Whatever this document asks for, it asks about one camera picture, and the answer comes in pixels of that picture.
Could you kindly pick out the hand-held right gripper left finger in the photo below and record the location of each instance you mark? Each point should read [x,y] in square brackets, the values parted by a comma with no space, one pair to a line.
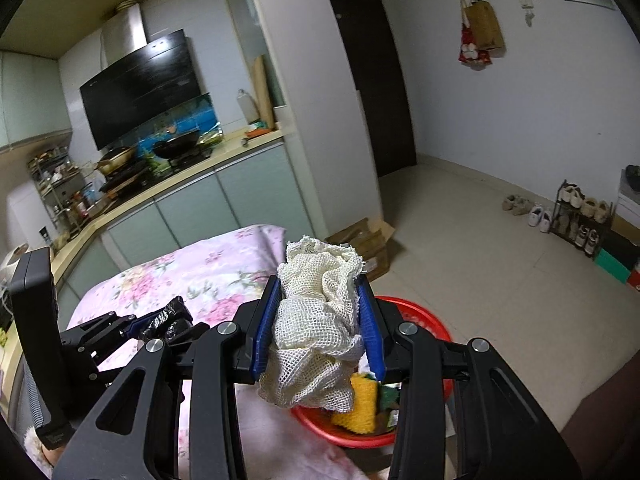
[262,340]

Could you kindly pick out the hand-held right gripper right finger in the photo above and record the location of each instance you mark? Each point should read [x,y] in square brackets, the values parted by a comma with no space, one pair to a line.
[372,340]

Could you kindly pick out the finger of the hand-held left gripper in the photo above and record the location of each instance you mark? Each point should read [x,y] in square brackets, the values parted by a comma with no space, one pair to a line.
[107,327]
[115,356]

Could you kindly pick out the red plastic basket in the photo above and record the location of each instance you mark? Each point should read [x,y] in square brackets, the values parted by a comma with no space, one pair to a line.
[430,330]

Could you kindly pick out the cream mesh cloth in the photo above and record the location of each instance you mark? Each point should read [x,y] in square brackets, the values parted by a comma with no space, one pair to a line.
[315,310]

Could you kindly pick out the black plastic bag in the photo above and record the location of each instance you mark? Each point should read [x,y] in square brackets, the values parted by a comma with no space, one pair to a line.
[167,317]

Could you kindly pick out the green yellow scouring sponge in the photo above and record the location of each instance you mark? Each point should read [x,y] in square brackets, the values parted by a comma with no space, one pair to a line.
[357,405]

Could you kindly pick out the person's left forearm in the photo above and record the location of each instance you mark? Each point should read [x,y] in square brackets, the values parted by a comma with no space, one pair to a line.
[45,452]

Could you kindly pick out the cardboard box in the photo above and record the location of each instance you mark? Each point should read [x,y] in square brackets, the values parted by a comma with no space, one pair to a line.
[365,247]

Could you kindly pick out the pink floral pillow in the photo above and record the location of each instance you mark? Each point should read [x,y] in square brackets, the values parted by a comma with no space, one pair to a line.
[200,270]

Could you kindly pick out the metal kitchen rack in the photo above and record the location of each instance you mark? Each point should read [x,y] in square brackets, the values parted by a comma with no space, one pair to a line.
[60,190]

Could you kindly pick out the pale green kitchen cabinet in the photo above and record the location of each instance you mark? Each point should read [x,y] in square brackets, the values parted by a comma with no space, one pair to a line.
[250,195]

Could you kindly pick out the black gas stove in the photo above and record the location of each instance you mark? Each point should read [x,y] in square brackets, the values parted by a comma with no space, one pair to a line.
[150,172]

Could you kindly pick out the gold cooking pot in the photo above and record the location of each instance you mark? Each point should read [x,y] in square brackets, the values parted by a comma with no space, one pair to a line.
[115,160]

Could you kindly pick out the beige shoe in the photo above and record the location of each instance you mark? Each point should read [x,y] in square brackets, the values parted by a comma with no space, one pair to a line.
[524,206]
[511,204]

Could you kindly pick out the black wok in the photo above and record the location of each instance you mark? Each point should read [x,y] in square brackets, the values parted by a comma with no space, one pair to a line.
[175,145]

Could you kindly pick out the small orange kitchen item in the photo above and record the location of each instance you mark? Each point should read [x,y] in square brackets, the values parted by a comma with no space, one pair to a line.
[257,131]

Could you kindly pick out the black shoe rack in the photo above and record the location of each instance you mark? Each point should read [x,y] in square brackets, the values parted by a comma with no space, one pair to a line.
[562,220]

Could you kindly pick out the blue printed backsplash sheet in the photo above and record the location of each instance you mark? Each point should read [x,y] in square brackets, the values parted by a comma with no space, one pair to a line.
[200,115]

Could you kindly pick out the white brown sneaker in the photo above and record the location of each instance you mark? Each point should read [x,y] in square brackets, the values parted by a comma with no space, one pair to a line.
[593,242]
[581,237]

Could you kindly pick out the white plastic bottle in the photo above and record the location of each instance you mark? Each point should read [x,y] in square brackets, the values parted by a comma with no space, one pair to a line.
[247,107]

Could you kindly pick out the black range hood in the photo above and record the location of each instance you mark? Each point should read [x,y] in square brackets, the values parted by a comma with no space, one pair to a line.
[140,85]

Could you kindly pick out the dark brown furniture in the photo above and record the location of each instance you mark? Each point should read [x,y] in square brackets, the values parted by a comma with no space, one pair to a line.
[605,420]

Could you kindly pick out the beige fuzzy slipper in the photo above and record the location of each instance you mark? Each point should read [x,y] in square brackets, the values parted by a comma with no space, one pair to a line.
[572,195]
[597,209]

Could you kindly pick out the wooden cutting board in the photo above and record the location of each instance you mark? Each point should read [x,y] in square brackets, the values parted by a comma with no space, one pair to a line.
[264,90]

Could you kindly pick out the dark wooden door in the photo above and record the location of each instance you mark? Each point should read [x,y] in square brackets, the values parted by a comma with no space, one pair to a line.
[375,70]

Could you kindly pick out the stack of shoe boxes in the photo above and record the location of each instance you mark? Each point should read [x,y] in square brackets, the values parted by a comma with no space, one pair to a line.
[625,230]

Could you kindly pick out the pair of black sandals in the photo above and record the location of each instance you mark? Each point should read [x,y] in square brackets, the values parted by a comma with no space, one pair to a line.
[634,172]

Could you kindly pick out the frosted glass panel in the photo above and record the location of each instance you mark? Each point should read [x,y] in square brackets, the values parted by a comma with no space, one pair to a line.
[255,20]

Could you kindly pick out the pale green wall cabinet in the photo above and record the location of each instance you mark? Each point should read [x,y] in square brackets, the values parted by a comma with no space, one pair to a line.
[30,100]

